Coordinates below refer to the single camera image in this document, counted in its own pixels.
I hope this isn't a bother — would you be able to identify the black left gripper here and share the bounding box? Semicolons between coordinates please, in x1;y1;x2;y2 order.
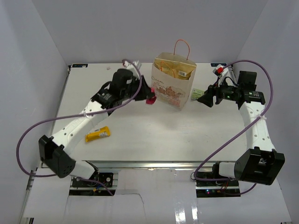
121;75;156;101

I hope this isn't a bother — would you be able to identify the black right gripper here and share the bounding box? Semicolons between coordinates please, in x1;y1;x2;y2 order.
198;77;241;108

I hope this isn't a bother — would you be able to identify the red candy pouch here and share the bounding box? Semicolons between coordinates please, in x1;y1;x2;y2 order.
146;88;157;105

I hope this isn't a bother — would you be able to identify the light green snack pouch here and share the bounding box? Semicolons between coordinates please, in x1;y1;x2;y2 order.
191;88;204;100

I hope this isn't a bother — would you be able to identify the cream paper gift bag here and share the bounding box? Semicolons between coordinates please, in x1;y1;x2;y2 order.
151;50;196;110

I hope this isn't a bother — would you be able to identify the brown potato chips bag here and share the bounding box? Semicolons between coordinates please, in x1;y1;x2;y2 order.
154;58;197;80

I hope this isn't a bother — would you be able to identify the yellow snack bar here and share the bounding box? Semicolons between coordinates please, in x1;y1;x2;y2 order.
85;126;111;142

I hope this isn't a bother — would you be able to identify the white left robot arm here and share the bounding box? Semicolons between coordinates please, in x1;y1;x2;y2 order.
38;69;155;186

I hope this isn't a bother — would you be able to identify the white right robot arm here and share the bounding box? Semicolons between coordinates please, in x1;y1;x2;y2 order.
197;71;285;186

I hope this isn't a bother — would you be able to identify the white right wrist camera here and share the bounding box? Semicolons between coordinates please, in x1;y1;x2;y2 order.
213;66;229;81

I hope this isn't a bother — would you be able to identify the aluminium front rail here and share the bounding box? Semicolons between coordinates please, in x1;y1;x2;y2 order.
81;160;220;169

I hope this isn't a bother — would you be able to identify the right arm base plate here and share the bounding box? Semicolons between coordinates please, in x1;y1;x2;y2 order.
191;163;241;198

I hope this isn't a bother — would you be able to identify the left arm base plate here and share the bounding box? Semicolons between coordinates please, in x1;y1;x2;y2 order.
70;171;115;191

